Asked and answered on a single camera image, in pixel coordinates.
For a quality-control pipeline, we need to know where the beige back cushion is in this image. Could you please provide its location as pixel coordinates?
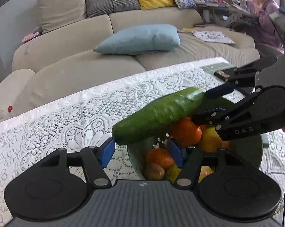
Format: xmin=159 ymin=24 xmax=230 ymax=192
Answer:
xmin=36 ymin=0 xmax=87 ymax=34

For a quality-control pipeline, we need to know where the orange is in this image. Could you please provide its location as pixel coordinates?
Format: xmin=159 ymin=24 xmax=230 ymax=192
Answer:
xmin=171 ymin=118 xmax=202 ymax=148
xmin=145 ymin=148 xmax=175 ymax=171

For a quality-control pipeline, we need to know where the printed paper on sofa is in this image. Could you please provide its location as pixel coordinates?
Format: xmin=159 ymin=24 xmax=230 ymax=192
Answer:
xmin=193 ymin=31 xmax=235 ymax=45

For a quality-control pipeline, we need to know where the light blue cushion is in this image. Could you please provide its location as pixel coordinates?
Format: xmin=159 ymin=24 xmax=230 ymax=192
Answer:
xmin=94 ymin=24 xmax=180 ymax=55

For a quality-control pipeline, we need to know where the grey knitted cushion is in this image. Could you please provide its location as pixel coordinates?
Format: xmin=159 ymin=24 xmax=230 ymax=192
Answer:
xmin=85 ymin=0 xmax=140 ymax=19

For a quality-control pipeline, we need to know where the brown kiwi fruit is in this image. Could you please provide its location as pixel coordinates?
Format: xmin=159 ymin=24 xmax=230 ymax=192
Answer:
xmin=144 ymin=163 xmax=165 ymax=180

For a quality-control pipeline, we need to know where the green colander bowl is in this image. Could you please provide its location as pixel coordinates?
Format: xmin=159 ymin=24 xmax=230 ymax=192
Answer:
xmin=127 ymin=97 xmax=270 ymax=182

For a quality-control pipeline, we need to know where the pink item on sofa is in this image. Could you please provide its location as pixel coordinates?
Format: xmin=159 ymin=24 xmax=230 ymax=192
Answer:
xmin=22 ymin=27 xmax=42 ymax=44

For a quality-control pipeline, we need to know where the green cucumber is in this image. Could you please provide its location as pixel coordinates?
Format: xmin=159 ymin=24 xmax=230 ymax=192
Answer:
xmin=112 ymin=87 xmax=205 ymax=145

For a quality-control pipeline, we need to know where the beige sectional sofa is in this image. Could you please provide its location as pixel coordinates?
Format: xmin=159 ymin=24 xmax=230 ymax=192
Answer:
xmin=0 ymin=6 xmax=261 ymax=126

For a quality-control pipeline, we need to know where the yellow lemon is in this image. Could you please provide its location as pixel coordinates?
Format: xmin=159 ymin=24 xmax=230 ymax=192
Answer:
xmin=197 ymin=127 xmax=232 ymax=153

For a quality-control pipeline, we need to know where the person in purple robe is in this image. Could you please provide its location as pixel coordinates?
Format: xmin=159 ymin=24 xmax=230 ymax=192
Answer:
xmin=236 ymin=0 xmax=283 ymax=50

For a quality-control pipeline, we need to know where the white lace tablecloth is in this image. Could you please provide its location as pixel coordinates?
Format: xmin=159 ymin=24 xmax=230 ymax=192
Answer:
xmin=0 ymin=56 xmax=285 ymax=227

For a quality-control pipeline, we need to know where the small red ball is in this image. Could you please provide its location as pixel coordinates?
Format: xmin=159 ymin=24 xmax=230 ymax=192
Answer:
xmin=8 ymin=106 xmax=13 ymax=113

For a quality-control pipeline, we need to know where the cluttered desk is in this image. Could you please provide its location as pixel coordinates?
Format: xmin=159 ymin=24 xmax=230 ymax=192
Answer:
xmin=195 ymin=0 xmax=258 ymax=29

